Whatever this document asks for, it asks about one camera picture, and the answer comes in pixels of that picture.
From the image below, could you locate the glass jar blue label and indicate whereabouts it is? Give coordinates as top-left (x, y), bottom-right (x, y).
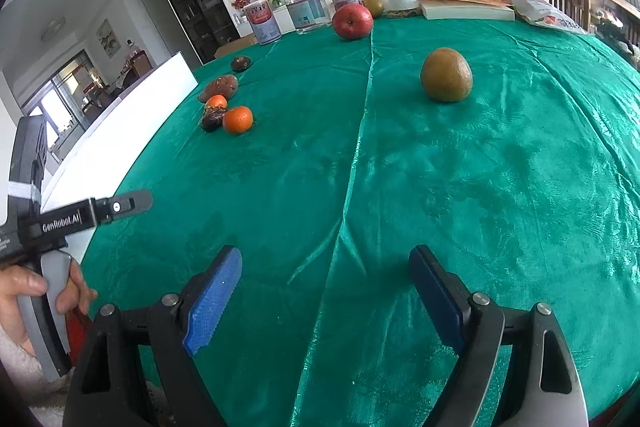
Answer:
top-left (282, 0), bottom-right (328, 35)

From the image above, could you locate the framed wall picture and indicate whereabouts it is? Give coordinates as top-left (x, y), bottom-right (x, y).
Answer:
top-left (96, 18), bottom-right (121, 58)

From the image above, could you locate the round ceiling light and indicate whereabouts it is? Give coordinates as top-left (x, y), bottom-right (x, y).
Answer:
top-left (41, 17), bottom-right (67, 42)

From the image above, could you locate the clear water jug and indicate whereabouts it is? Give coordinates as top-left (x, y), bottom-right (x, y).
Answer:
top-left (124, 38), bottom-right (151, 75)

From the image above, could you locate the green tablecloth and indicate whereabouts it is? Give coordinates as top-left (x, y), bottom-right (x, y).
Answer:
top-left (80, 14), bottom-right (640, 427)

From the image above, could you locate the large orange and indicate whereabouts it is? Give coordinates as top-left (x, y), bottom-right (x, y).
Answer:
top-left (222, 105), bottom-right (254, 136)

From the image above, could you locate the white plastic bag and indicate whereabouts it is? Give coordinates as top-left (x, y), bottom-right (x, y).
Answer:
top-left (511, 0), bottom-right (588, 35)

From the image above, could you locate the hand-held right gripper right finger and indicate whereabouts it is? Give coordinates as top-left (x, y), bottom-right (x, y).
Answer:
top-left (409, 245), bottom-right (591, 427)

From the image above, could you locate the person's left forearm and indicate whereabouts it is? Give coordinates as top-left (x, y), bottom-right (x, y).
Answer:
top-left (0, 327), bottom-right (71, 408)

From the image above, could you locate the sweet potato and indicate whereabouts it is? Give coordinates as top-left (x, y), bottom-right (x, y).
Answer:
top-left (198, 74), bottom-right (240, 104)

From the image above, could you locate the sliding glass door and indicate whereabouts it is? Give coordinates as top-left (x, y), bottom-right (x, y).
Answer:
top-left (20, 49), bottom-right (106, 148)

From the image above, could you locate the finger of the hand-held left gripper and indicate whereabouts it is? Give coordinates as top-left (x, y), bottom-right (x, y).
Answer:
top-left (92, 189), bottom-right (153, 226)

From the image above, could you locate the red apple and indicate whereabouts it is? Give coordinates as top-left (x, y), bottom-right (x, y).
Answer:
top-left (332, 3), bottom-right (374, 42)

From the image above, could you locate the white book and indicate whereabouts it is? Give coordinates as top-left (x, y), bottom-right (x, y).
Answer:
top-left (419, 0), bottom-right (516, 22)

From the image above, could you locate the cardboard box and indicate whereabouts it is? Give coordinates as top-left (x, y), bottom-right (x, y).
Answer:
top-left (214, 32), bottom-right (258, 59)

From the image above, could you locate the person's left hand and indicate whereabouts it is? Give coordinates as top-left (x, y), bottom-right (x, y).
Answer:
top-left (0, 259), bottom-right (99, 350)

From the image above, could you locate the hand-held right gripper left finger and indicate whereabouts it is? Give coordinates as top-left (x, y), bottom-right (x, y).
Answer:
top-left (62, 245), bottom-right (243, 427)

